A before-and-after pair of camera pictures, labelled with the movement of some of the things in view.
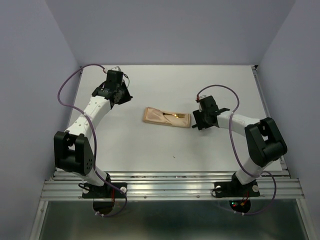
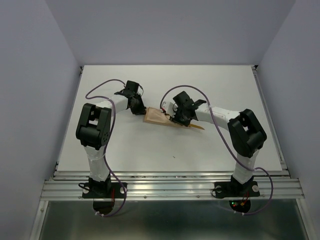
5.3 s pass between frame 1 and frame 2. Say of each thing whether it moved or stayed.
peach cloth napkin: stayed
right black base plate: stayed
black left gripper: moved
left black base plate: stayed
